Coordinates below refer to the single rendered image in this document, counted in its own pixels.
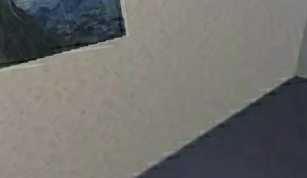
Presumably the blue framed wall painting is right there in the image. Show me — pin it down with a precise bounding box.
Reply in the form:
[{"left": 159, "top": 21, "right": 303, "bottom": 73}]
[{"left": 0, "top": 0, "right": 133, "bottom": 72}]

